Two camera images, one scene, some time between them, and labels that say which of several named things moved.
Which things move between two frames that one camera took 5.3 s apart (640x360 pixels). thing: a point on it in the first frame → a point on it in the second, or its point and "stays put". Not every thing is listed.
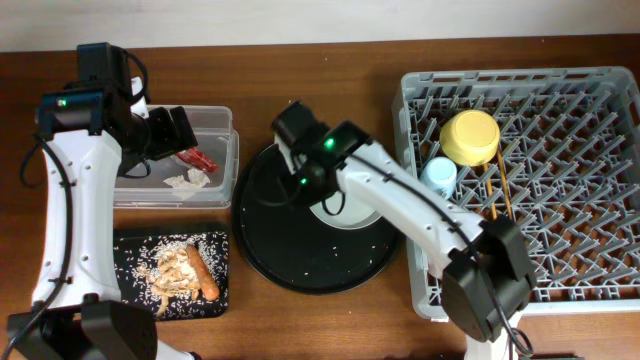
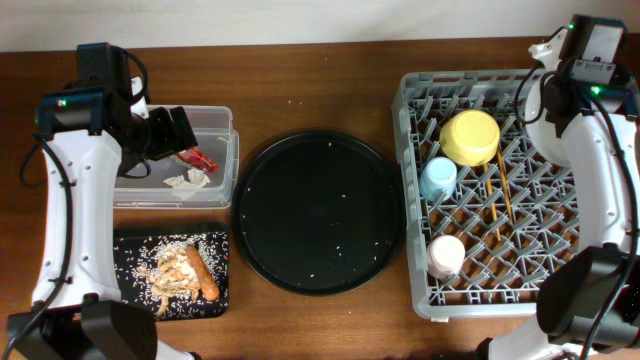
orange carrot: [207, 284] stays put
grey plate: [352, 214] → [541, 132]
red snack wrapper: [194, 157] stays put
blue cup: [440, 174] stays put
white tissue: [196, 179] stays put
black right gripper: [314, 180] → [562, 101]
